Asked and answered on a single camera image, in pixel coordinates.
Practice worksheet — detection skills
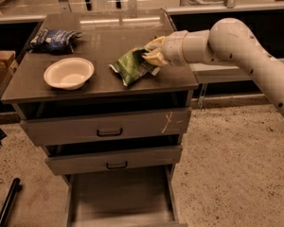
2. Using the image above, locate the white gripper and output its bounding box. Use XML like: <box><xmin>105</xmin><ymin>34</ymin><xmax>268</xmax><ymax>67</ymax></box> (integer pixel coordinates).
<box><xmin>142</xmin><ymin>30</ymin><xmax>187</xmax><ymax>67</ymax></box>

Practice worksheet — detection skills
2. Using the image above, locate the green jalapeno chip bag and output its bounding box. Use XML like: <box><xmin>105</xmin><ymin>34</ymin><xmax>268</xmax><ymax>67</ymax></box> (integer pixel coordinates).
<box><xmin>110</xmin><ymin>47</ymin><xmax>160</xmax><ymax>86</ymax></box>

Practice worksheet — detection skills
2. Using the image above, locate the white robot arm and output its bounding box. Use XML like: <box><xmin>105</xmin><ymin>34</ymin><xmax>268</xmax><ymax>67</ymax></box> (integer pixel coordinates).
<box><xmin>142</xmin><ymin>18</ymin><xmax>284</xmax><ymax>117</ymax></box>

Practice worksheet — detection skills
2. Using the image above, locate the blue chip bag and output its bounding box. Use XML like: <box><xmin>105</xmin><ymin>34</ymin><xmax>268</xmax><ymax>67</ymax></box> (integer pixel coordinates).
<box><xmin>28</xmin><ymin>28</ymin><xmax>82</xmax><ymax>54</ymax></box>

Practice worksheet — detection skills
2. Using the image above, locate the grey drawer cabinet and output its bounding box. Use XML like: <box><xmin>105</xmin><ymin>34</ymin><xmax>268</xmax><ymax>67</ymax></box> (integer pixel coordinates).
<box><xmin>2</xmin><ymin>10</ymin><xmax>197</xmax><ymax>218</ymax></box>

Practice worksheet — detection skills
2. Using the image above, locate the middle grey drawer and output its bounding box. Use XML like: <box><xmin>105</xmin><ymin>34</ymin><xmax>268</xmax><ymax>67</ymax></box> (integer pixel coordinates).
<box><xmin>45</xmin><ymin>145</ymin><xmax>183</xmax><ymax>175</ymax></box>

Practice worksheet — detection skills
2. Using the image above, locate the grey drawer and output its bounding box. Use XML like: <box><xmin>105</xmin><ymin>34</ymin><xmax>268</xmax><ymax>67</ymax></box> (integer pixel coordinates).
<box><xmin>21</xmin><ymin>107</ymin><xmax>191</xmax><ymax>146</ymax></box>
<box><xmin>66</xmin><ymin>166</ymin><xmax>187</xmax><ymax>227</ymax></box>
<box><xmin>45</xmin><ymin>145</ymin><xmax>183</xmax><ymax>175</ymax></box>

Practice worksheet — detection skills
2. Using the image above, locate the top grey drawer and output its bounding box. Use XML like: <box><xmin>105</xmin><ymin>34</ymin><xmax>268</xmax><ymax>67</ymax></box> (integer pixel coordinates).
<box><xmin>21</xmin><ymin>107</ymin><xmax>191</xmax><ymax>146</ymax></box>

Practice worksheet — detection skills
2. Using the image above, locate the bottom grey drawer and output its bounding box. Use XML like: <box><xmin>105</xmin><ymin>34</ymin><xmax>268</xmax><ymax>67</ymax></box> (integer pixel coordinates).
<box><xmin>66</xmin><ymin>166</ymin><xmax>187</xmax><ymax>227</ymax></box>

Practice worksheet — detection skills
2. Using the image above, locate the white paper bowl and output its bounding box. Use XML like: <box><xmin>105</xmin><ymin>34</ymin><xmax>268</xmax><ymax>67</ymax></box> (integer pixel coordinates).
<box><xmin>44</xmin><ymin>58</ymin><xmax>95</xmax><ymax>90</ymax></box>

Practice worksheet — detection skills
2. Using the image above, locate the cardboard box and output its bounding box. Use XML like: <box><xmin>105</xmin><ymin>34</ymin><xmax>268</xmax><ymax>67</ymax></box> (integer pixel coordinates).
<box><xmin>0</xmin><ymin>50</ymin><xmax>18</xmax><ymax>83</ymax></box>

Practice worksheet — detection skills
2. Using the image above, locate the black pole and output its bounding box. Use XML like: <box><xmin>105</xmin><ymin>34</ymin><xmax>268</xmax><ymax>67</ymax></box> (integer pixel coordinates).
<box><xmin>0</xmin><ymin>178</ymin><xmax>21</xmax><ymax>227</ymax></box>

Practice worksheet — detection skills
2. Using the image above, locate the grey metal rail barrier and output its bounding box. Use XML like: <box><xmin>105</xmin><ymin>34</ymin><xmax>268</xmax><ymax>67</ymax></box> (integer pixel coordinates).
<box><xmin>166</xmin><ymin>3</ymin><xmax>284</xmax><ymax>84</ymax></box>

